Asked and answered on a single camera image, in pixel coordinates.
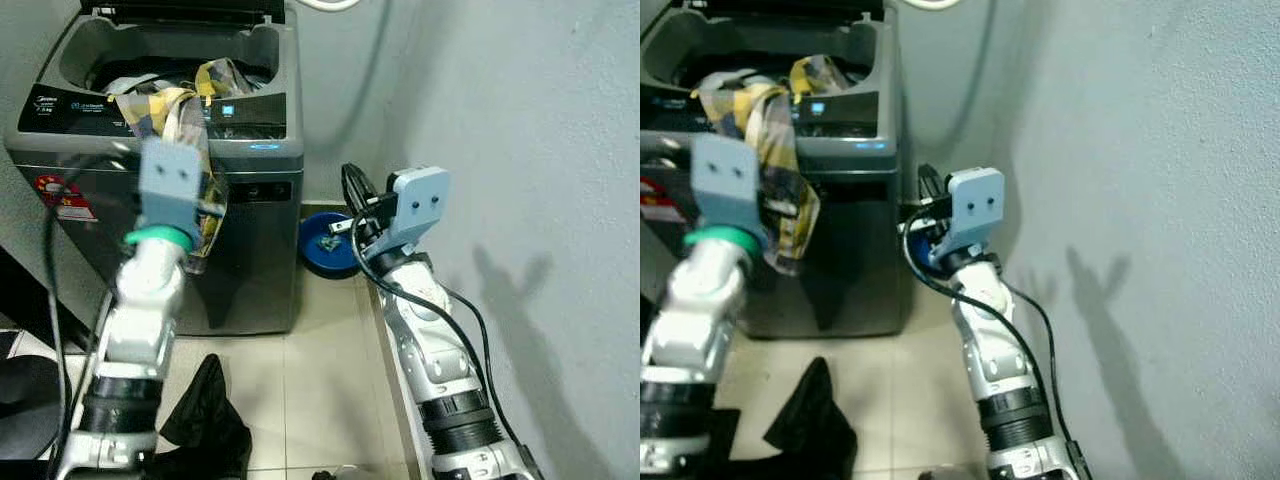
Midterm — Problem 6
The yellow blue plaid shirt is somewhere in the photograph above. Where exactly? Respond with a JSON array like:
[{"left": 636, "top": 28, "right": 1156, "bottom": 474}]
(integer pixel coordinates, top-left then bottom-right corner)
[
  {"left": 690, "top": 55, "right": 851, "bottom": 276},
  {"left": 108, "top": 58, "right": 269, "bottom": 276}
]

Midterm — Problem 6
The grey top-load washing machine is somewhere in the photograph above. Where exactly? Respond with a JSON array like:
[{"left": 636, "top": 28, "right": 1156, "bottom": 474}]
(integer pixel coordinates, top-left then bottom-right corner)
[
  {"left": 640, "top": 0, "right": 916, "bottom": 339},
  {"left": 5, "top": 0, "right": 306, "bottom": 336}
]

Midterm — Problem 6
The blue round basin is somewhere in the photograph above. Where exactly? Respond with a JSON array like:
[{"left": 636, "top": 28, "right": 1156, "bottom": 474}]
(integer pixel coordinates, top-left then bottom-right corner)
[
  {"left": 298, "top": 210, "right": 366, "bottom": 279},
  {"left": 903, "top": 215, "right": 951, "bottom": 281}
]

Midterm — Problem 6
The dark glass washer lid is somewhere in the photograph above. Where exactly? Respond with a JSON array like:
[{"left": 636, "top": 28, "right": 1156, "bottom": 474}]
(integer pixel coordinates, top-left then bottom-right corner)
[
  {"left": 80, "top": 0, "right": 286, "bottom": 26},
  {"left": 680, "top": 0, "right": 886, "bottom": 23}
]

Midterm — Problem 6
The black garment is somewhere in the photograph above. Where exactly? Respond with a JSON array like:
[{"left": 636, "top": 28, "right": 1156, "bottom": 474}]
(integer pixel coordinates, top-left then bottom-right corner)
[
  {"left": 763, "top": 355, "right": 859, "bottom": 479},
  {"left": 158, "top": 353, "right": 253, "bottom": 479}
]

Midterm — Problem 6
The red warning sticker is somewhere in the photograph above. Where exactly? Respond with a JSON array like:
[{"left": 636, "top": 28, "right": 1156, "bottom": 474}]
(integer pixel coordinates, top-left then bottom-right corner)
[
  {"left": 640, "top": 178, "right": 669, "bottom": 223},
  {"left": 35, "top": 175, "right": 98, "bottom": 223}
]

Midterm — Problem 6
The light blue right wrist camera mount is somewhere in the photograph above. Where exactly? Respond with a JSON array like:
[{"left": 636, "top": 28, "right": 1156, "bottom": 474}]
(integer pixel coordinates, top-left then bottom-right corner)
[
  {"left": 372, "top": 165, "right": 451, "bottom": 263},
  {"left": 935, "top": 167, "right": 1006, "bottom": 263}
]

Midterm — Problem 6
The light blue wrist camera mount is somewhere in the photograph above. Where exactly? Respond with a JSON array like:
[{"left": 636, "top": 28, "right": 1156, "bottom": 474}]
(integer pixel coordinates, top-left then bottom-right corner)
[
  {"left": 935, "top": 167, "right": 1006, "bottom": 263},
  {"left": 372, "top": 165, "right": 451, "bottom": 263},
  {"left": 690, "top": 133, "right": 766, "bottom": 241},
  {"left": 138, "top": 138, "right": 206, "bottom": 251}
]

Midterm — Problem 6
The light blue left wrist camera mount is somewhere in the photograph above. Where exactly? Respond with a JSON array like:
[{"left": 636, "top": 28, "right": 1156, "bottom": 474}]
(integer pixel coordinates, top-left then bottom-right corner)
[
  {"left": 138, "top": 138, "right": 206, "bottom": 251},
  {"left": 690, "top": 133, "right": 766, "bottom": 241}
]

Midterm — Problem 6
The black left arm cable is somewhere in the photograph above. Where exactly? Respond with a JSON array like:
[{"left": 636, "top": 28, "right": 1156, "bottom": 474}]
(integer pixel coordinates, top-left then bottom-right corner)
[{"left": 40, "top": 150, "right": 141, "bottom": 471}]

